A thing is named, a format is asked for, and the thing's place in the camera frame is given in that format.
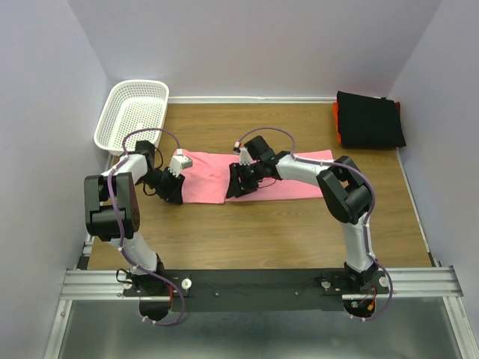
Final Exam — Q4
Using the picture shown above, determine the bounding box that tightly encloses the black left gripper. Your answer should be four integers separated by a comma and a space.
138, 166, 186, 205

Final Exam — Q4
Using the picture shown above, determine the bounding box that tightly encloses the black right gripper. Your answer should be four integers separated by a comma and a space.
225, 162, 263, 199

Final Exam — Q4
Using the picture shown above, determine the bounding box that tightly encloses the pink t shirt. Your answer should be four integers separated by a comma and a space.
182, 150, 323, 204

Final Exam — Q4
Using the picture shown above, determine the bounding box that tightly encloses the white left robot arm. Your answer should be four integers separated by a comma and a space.
84, 141, 192, 295

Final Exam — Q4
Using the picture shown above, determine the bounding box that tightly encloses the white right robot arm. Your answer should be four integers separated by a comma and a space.
226, 135, 379, 293

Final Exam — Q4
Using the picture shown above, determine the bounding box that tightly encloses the white plastic basket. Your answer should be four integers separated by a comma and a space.
94, 79, 169, 156

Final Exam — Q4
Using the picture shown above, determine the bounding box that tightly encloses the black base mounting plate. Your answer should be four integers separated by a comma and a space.
115, 268, 389, 313

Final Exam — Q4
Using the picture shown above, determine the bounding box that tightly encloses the orange folded t shirt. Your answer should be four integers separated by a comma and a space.
332, 102, 342, 145

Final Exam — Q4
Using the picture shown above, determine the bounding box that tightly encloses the black folded t shirt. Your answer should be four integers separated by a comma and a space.
335, 91, 406, 149

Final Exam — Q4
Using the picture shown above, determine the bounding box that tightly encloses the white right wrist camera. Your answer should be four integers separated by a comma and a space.
239, 147, 253, 165

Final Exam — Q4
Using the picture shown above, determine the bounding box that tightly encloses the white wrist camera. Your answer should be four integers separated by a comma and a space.
168, 155, 193, 177
239, 147, 253, 165

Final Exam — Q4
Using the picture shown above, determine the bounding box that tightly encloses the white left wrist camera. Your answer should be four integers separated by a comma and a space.
168, 155, 193, 177

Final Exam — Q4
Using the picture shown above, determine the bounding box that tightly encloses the aluminium frame rail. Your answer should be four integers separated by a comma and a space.
61, 267, 463, 301

